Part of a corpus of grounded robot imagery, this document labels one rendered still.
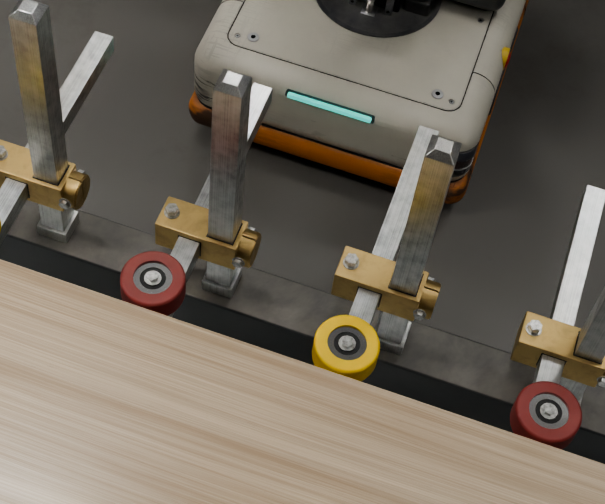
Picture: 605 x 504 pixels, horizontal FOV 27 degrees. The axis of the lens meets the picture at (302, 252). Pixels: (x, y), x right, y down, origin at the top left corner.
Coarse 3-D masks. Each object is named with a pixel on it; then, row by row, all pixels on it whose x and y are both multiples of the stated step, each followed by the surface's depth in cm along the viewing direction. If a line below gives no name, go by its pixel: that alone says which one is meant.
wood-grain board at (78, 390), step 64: (0, 320) 148; (64, 320) 149; (128, 320) 150; (0, 384) 144; (64, 384) 145; (128, 384) 145; (192, 384) 146; (256, 384) 147; (320, 384) 147; (0, 448) 140; (64, 448) 140; (128, 448) 141; (192, 448) 142; (256, 448) 142; (320, 448) 143; (384, 448) 143; (448, 448) 144; (512, 448) 145
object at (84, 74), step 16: (96, 32) 185; (96, 48) 183; (112, 48) 186; (80, 64) 181; (96, 64) 182; (80, 80) 180; (96, 80) 184; (64, 96) 178; (80, 96) 179; (64, 112) 176; (64, 128) 177; (0, 192) 168; (16, 192) 168; (0, 208) 167; (16, 208) 168; (0, 240) 166
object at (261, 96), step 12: (252, 96) 181; (264, 96) 181; (252, 108) 180; (264, 108) 181; (252, 120) 179; (252, 132) 178; (204, 192) 171; (204, 204) 170; (180, 240) 166; (180, 252) 165; (192, 252) 166; (192, 264) 166
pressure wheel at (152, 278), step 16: (144, 256) 154; (160, 256) 154; (128, 272) 153; (144, 272) 153; (160, 272) 154; (176, 272) 153; (128, 288) 152; (144, 288) 152; (160, 288) 152; (176, 288) 152; (144, 304) 151; (160, 304) 151; (176, 304) 153
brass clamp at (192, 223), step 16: (192, 208) 168; (160, 224) 166; (176, 224) 167; (192, 224) 167; (160, 240) 169; (176, 240) 168; (192, 240) 167; (208, 240) 166; (240, 240) 166; (256, 240) 167; (208, 256) 169; (224, 256) 167; (240, 256) 166
